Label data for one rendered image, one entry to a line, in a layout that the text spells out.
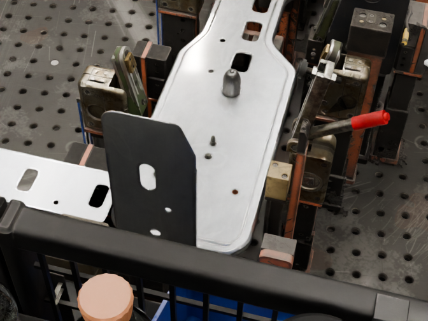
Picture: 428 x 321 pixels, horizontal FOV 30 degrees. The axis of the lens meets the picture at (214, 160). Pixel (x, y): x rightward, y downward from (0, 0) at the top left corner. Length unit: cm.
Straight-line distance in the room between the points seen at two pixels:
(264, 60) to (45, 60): 65
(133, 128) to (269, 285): 43
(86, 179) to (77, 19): 80
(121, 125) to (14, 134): 87
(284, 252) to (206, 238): 27
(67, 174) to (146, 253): 76
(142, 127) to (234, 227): 35
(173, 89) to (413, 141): 61
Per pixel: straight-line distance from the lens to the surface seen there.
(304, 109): 120
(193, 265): 54
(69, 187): 129
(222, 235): 122
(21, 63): 194
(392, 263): 159
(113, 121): 93
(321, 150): 127
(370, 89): 148
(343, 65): 142
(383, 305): 54
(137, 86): 137
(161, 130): 92
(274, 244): 98
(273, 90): 142
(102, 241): 56
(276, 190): 123
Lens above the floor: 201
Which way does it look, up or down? 51 degrees down
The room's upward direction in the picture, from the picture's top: 2 degrees clockwise
